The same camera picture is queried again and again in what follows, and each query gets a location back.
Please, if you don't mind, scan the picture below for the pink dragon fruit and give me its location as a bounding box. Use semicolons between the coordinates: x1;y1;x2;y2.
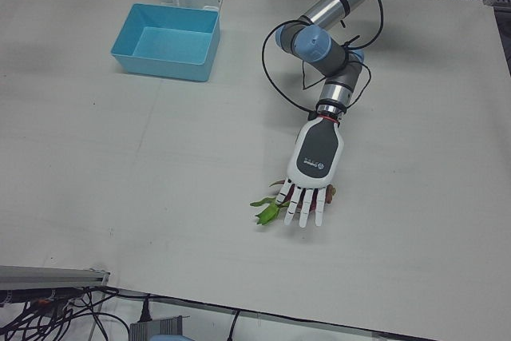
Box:
250;178;339;226

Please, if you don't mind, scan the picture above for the light blue plastic bin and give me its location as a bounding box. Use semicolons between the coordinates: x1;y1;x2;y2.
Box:
109;2;222;83

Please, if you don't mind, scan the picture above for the black floor cable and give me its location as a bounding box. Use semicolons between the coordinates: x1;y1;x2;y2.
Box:
228;308;243;341

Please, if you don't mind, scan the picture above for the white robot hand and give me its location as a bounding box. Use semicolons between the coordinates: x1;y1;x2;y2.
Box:
275;115;346;228

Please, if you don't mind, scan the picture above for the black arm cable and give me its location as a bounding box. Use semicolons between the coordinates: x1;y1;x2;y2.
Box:
261;0;385;115

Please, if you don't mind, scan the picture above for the aluminium profile rail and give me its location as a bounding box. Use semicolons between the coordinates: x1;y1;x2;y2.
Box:
0;264;112;291

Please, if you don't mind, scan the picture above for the grey power adapter box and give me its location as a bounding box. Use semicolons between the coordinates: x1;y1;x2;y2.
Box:
129;315;185;341

